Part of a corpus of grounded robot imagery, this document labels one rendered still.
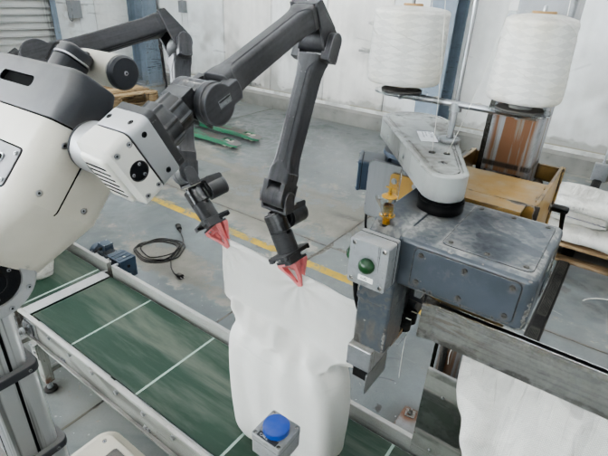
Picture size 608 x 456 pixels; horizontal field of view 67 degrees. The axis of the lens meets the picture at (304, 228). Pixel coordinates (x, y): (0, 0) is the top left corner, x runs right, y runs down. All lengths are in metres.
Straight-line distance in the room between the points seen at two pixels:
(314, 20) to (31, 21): 7.68
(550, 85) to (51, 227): 0.94
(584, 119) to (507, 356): 5.04
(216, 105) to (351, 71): 5.98
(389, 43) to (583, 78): 4.94
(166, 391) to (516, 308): 1.36
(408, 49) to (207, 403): 1.34
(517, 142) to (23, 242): 1.08
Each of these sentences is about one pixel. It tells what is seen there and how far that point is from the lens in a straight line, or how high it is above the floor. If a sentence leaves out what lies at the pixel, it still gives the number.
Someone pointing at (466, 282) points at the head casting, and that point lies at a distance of 0.80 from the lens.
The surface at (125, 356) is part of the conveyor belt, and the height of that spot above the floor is 0.38.
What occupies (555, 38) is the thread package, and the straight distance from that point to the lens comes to 0.97.
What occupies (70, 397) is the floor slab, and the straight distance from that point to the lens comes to 2.48.
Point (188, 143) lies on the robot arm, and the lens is 1.39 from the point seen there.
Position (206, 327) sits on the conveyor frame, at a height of 0.39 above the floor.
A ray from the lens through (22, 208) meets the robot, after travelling 0.90.
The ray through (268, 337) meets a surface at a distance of 1.34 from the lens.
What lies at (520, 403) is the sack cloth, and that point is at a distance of 1.11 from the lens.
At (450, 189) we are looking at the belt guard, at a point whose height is 1.39.
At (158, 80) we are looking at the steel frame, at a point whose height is 0.10.
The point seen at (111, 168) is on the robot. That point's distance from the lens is 0.77.
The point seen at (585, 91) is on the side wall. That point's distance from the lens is 5.91.
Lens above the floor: 1.70
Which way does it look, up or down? 27 degrees down
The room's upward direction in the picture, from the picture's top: 3 degrees clockwise
